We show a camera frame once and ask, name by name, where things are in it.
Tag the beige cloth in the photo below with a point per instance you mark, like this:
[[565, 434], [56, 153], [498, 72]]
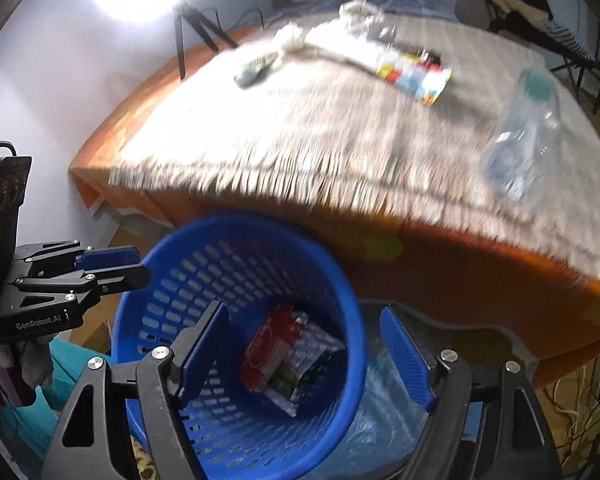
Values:
[[510, 2]]

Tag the beige fringed blanket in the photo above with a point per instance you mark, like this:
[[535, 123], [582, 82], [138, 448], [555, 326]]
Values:
[[305, 130]]

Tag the patterned floor mat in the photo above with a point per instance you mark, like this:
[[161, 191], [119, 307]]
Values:
[[142, 460]]

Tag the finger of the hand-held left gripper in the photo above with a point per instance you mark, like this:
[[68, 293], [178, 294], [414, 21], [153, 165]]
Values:
[[125, 277], [107, 258]]

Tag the colourful checkered packet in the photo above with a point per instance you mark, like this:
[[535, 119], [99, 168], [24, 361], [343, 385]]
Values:
[[415, 77]]

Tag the black tripod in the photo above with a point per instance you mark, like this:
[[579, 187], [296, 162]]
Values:
[[181, 40]]

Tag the blue perforated plastic basket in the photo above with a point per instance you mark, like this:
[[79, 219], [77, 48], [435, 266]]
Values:
[[260, 270]]

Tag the black and white wrapper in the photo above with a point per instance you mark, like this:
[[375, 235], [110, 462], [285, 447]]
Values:
[[307, 360]]

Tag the bed with orange sheet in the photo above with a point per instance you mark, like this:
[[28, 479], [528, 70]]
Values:
[[330, 240]]

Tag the striped cloth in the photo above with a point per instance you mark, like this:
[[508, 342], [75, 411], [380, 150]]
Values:
[[562, 32]]

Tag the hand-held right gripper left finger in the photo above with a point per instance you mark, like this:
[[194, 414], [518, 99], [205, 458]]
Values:
[[205, 355]]

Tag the person's teal pants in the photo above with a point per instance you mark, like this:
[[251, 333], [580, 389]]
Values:
[[55, 400]]

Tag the clear plastic bottle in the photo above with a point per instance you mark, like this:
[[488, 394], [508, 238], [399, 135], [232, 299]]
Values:
[[520, 125]]

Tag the white plastic bag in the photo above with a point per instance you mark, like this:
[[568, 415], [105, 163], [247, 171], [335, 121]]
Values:
[[350, 40]]

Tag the person's left hand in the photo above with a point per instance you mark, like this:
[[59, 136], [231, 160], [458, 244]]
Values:
[[32, 360]]

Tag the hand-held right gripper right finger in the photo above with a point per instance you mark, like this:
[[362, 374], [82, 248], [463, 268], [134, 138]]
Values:
[[405, 355]]

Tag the clear plastic bin liner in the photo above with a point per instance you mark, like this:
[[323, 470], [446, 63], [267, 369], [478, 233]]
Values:
[[385, 410]]

